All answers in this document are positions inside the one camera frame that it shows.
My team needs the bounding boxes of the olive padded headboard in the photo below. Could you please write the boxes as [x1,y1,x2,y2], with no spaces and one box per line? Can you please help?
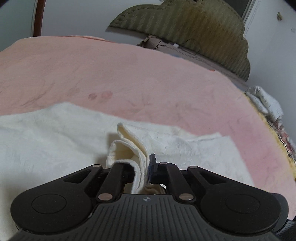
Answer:
[106,0,251,82]

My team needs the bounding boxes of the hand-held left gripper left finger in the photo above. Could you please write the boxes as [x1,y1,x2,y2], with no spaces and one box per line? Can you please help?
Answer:
[62,163,136,202]

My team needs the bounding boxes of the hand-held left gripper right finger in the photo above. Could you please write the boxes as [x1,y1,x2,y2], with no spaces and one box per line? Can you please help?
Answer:
[148,153,223,202]

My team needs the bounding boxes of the pink blanket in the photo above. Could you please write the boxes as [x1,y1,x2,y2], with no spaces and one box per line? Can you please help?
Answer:
[0,35,296,210]

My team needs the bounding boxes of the brown door frame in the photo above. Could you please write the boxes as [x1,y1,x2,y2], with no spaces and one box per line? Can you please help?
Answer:
[31,0,45,37]

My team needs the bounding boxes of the beige pillow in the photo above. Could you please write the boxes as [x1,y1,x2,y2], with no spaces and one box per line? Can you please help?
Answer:
[137,35,250,88]

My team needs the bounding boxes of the white pants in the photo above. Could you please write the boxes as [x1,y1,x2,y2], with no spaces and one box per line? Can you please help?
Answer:
[0,102,255,234]

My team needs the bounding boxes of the black cable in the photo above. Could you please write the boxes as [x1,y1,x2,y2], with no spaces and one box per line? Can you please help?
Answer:
[153,38,201,56]

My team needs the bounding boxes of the white quilted cloth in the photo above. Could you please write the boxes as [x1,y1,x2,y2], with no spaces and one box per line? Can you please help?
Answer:
[245,85,285,122]

